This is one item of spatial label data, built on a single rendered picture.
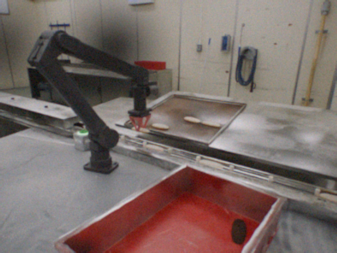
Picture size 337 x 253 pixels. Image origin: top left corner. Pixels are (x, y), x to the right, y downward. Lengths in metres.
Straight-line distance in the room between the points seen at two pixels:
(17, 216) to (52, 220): 0.11
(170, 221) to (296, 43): 4.10
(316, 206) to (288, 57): 3.87
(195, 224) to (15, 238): 0.47
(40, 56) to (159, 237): 0.60
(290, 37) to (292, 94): 0.88
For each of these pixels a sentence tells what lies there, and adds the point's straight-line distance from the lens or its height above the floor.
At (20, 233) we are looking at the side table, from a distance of 0.82.
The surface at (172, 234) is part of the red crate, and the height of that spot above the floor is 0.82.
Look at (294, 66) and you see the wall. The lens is 4.60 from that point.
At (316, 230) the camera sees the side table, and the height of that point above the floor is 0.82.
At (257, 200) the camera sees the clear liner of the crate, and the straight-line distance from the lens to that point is 0.76.
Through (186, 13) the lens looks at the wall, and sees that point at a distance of 5.29.
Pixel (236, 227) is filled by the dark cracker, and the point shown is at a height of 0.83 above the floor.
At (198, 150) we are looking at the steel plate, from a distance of 1.22.
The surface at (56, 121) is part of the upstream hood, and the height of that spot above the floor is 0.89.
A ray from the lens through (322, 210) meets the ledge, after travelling 0.88.
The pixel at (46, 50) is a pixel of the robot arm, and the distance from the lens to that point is 0.83.
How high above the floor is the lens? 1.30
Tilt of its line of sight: 19 degrees down
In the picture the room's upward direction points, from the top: 1 degrees clockwise
